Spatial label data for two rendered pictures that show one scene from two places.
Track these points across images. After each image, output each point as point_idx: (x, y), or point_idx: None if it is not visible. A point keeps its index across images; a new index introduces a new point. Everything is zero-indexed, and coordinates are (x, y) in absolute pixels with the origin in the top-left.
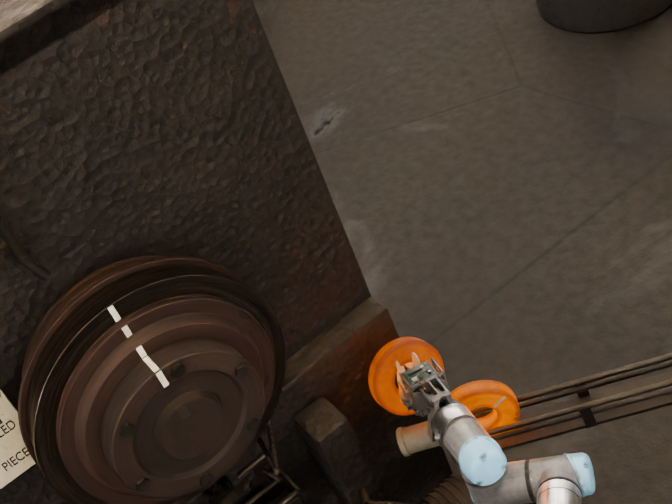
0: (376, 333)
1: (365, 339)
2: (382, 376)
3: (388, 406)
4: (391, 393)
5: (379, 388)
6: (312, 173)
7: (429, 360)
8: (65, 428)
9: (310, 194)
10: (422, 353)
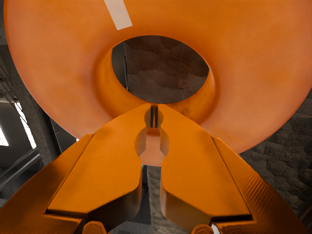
0: (162, 82)
1: (184, 87)
2: (229, 143)
3: (305, 55)
4: (247, 93)
5: (265, 126)
6: (160, 232)
7: (72, 106)
8: None
9: (168, 224)
10: (92, 130)
